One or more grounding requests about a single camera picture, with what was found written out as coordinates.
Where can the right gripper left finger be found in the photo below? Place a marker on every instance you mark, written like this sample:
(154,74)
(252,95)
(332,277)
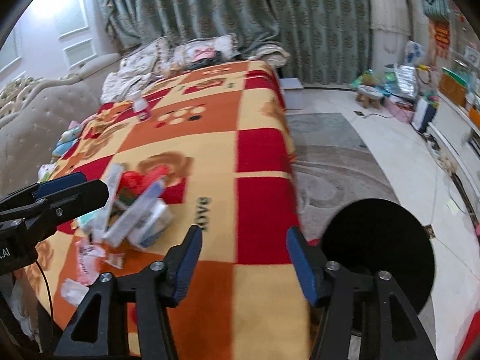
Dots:
(99,327)

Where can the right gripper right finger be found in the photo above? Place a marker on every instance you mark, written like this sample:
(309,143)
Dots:
(390,328)

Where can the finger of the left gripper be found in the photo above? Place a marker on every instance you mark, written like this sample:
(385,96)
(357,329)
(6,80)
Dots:
(30,194)
(64,205)

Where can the black round trash bin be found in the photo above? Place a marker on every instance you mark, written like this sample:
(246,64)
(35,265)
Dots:
(372,235)

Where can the white pink paper wrapper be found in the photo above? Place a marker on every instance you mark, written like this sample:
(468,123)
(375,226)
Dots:
(89,261)

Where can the long white tube box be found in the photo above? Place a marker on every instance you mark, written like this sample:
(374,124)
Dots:
(138,210)

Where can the beige tufted headboard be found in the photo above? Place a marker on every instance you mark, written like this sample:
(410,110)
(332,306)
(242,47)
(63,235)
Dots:
(29,135)

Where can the red plastic wrapper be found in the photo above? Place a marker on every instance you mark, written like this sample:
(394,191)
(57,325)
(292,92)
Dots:
(136,183)

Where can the small white pink bottle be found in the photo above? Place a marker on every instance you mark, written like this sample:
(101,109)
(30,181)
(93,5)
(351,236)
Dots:
(140,106)

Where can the grey patterned rug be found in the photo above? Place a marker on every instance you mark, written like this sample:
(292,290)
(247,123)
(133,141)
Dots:
(333,168)

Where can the crumpled floral quilt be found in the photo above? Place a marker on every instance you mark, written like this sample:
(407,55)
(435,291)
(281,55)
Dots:
(137,71)

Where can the checkered red orange blanket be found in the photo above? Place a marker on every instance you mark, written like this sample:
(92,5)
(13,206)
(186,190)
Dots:
(219,137)

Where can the white low cabinet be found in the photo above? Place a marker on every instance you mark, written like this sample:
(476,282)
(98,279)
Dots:
(458,140)

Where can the floral pillow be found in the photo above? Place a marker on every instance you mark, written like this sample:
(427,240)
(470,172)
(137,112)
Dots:
(224,48)

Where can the small wooden stool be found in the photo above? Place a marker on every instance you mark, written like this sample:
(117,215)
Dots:
(369,96)

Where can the silver foil bag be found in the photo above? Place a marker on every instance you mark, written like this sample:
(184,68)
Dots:
(405,81)

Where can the green patterned curtain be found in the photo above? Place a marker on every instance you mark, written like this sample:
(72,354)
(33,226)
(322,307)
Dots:
(328,41)

